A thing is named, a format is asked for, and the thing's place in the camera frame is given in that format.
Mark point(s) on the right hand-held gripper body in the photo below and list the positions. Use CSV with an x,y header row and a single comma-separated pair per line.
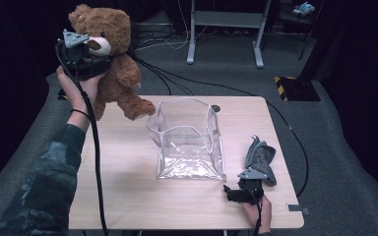
x,y
252,191

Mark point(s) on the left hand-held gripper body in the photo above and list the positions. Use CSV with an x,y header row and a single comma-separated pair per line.
x,y
74,55

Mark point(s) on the grey cloth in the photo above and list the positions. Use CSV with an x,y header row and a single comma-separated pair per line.
x,y
262,157

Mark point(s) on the brown teddy bear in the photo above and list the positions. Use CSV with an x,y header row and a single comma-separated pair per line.
x,y
111,23

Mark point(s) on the clear plastic bag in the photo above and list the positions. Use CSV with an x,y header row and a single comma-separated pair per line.
x,y
187,154

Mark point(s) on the person's right hand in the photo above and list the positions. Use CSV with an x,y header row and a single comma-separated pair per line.
x,y
265,216

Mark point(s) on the person's left hand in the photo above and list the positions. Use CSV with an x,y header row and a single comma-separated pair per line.
x,y
75,96

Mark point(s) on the black wristband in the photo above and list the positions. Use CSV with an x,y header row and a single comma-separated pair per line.
x,y
80,113

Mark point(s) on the dark curtain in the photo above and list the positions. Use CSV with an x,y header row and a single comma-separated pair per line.
x,y
6,65
367,65

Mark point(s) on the black striped stand base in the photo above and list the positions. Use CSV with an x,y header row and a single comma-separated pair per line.
x,y
298,90

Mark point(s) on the dark side table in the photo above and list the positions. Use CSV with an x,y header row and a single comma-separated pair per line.
x,y
288,19

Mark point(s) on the light blue white item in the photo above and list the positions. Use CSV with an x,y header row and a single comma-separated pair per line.
x,y
303,9

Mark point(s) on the grey metal table bracket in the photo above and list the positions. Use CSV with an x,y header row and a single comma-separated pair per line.
x,y
298,208

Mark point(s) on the white metal desk frame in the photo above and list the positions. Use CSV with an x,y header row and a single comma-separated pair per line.
x,y
226,19

